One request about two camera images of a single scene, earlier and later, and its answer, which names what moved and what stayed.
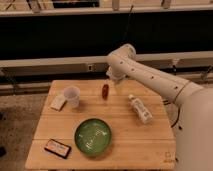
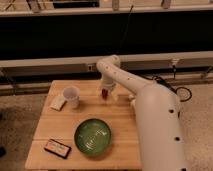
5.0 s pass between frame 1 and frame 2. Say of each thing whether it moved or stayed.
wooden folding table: stayed
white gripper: moved
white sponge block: stayed
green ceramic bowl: stayed
